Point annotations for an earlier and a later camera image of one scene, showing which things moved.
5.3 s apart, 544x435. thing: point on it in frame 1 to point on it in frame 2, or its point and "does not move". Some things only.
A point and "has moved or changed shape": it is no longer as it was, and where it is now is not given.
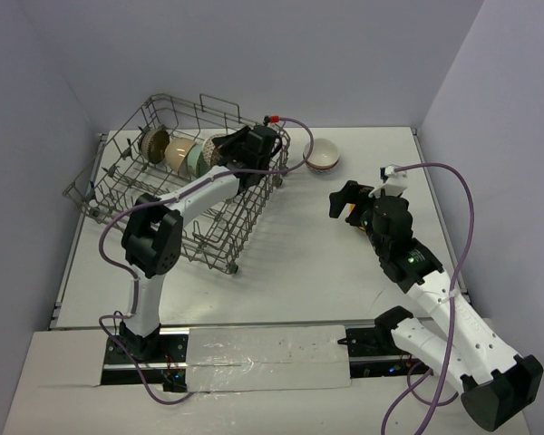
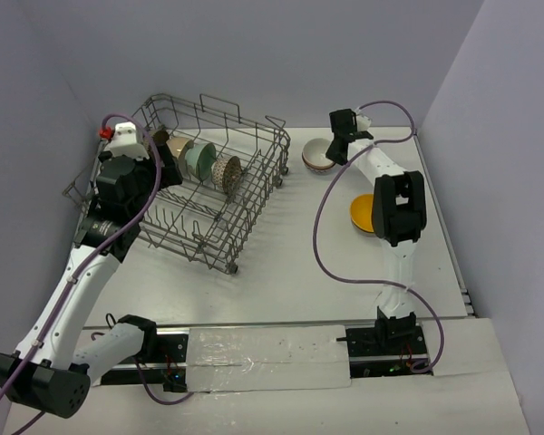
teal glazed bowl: (197, 161) does not move
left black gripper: (229, 145) to (169, 165)
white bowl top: (324, 153) does not move
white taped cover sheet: (259, 358) does not move
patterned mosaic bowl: (212, 155) has moved or changed shape
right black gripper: (354, 193) to (335, 158)
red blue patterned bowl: (323, 170) does not move
